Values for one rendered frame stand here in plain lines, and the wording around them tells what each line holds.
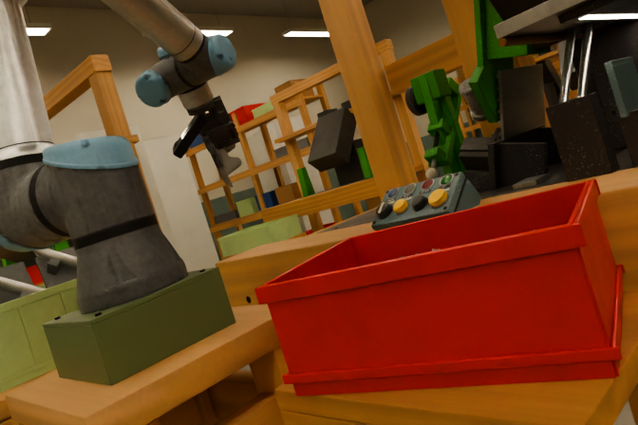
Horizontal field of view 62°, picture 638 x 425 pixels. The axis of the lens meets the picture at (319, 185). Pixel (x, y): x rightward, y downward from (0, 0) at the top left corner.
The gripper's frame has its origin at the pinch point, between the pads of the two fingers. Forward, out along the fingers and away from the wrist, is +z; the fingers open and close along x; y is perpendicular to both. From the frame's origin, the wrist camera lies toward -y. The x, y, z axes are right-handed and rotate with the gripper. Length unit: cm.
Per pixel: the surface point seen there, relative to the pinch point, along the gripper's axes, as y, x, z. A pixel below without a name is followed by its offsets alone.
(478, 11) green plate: 52, -45, -27
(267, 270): 1.7, -36.8, 6.9
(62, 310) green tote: -43.9, -18.6, 5.6
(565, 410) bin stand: 21, -105, -16
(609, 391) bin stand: 25, -105, -15
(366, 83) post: 47, 18, -2
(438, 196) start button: 30, -65, -11
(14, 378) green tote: -55, -29, 10
